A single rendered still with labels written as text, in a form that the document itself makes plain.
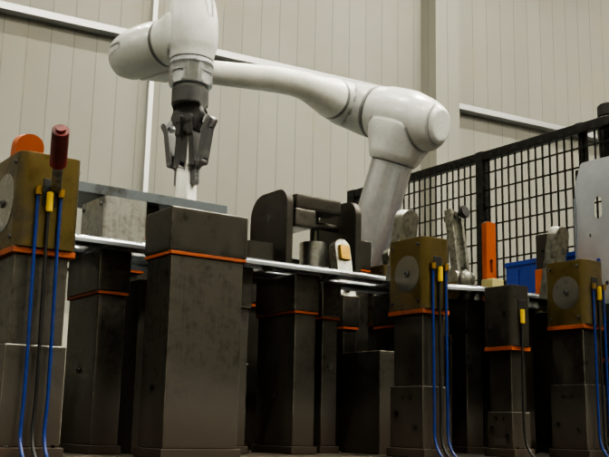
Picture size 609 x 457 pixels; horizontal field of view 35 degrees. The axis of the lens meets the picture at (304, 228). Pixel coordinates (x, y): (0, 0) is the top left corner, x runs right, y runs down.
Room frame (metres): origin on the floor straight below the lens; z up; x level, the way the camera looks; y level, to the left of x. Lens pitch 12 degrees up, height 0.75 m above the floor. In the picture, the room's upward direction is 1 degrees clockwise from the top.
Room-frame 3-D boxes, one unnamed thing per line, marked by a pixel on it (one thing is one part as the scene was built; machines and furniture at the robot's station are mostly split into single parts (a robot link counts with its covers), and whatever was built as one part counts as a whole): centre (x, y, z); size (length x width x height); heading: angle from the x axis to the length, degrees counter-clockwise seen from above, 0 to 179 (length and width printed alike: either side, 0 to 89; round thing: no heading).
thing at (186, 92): (1.86, 0.24, 1.36); 0.08 x 0.07 x 0.09; 57
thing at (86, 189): (1.80, 0.34, 1.16); 0.37 x 0.14 x 0.02; 125
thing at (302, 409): (1.61, 0.03, 0.84); 0.12 x 0.05 x 0.29; 35
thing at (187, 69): (1.86, 0.24, 1.44); 0.09 x 0.09 x 0.06
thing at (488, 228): (2.11, -0.41, 0.95); 0.03 x 0.01 x 0.50; 125
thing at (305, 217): (1.88, 0.00, 0.94); 0.18 x 0.13 x 0.49; 125
